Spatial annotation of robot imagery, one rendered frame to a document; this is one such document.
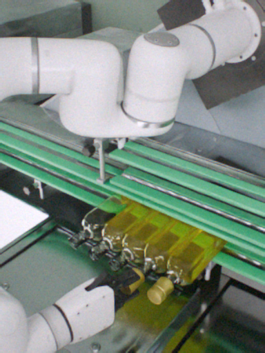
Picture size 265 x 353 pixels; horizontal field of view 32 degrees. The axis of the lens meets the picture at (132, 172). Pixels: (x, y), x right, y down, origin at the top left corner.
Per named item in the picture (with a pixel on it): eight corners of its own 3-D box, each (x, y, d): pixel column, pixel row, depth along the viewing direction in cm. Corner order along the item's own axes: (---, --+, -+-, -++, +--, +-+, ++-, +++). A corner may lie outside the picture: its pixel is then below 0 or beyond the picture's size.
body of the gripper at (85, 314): (68, 358, 84) (119, 327, 90) (64, 320, 79) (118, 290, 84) (47, 331, 89) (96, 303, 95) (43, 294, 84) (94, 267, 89)
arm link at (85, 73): (39, 54, 66) (38, 146, 76) (198, 58, 71) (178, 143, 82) (35, 27, 73) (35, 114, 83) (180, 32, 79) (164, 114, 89)
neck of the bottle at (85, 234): (83, 235, 108) (68, 246, 105) (81, 225, 106) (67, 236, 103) (92, 240, 106) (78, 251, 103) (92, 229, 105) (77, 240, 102)
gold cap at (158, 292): (163, 291, 95) (151, 305, 92) (156, 276, 94) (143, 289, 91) (177, 291, 92) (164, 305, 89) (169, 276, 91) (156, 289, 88)
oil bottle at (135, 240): (170, 212, 118) (117, 258, 104) (171, 194, 115) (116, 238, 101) (189, 220, 115) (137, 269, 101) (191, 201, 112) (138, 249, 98)
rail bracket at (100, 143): (116, 167, 123) (83, 189, 114) (114, 108, 114) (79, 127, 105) (125, 171, 121) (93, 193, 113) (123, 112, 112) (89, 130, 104)
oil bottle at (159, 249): (190, 219, 115) (139, 268, 100) (192, 200, 112) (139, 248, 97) (210, 228, 112) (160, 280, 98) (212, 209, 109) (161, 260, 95)
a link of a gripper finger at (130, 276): (113, 295, 88) (141, 279, 91) (113, 283, 86) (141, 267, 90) (103, 285, 90) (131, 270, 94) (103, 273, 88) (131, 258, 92)
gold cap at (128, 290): (130, 278, 97) (117, 290, 94) (130, 265, 95) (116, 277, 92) (144, 285, 95) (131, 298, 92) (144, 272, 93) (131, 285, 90)
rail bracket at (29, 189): (56, 183, 144) (23, 204, 135) (54, 165, 140) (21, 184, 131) (66, 188, 142) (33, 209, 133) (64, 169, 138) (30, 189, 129)
